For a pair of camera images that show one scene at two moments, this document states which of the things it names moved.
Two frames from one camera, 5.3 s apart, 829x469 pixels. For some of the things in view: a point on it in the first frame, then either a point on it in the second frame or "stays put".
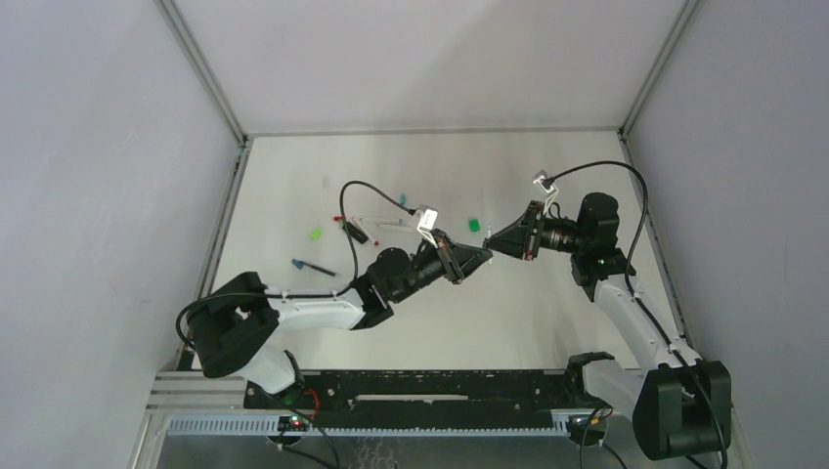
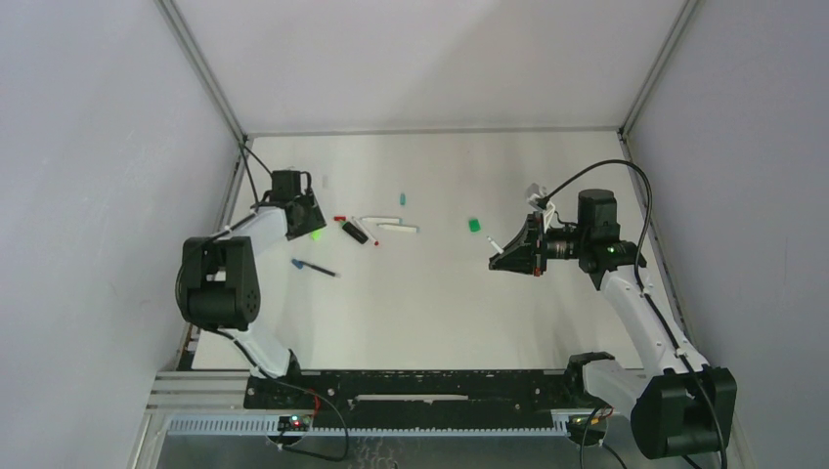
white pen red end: (365, 232) stays put
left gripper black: (447, 256) -> (311, 222)
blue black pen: (300, 264) stays put
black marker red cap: (354, 232) stays put
